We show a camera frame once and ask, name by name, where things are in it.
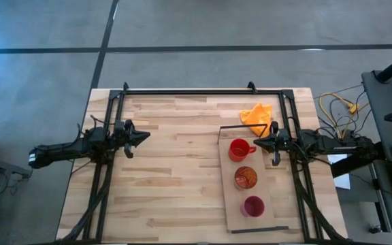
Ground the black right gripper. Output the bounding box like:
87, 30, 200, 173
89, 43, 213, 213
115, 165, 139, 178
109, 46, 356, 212
253, 120, 299, 167

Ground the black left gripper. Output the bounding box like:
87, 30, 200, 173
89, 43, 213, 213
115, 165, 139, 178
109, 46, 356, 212
112, 118, 151, 159

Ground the red mug with handle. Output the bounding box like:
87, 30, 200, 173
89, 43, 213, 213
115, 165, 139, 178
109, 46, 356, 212
228, 137, 258, 163

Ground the amber faceted glass tumbler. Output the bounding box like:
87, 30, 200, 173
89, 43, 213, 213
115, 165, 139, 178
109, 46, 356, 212
233, 165, 259, 191

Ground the tall pink plastic cup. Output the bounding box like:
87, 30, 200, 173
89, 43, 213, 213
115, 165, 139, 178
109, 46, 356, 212
240, 195, 266, 218

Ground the orange cloth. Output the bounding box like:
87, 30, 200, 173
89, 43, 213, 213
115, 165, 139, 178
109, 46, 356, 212
239, 102, 274, 138

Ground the white paper sheet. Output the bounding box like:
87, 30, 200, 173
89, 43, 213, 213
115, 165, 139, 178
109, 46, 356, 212
327, 153, 352, 191

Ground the grey desk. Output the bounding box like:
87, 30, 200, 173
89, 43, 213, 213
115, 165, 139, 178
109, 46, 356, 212
361, 69, 392, 245

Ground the grey side table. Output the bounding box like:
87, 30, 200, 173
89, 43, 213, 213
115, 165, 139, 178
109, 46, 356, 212
0, 152, 33, 180

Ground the yellow cable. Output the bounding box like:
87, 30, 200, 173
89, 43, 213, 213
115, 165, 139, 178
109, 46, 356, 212
318, 92, 370, 137

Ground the black aluminium table frame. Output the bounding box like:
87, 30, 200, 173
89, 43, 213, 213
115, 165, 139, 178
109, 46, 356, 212
59, 81, 349, 244

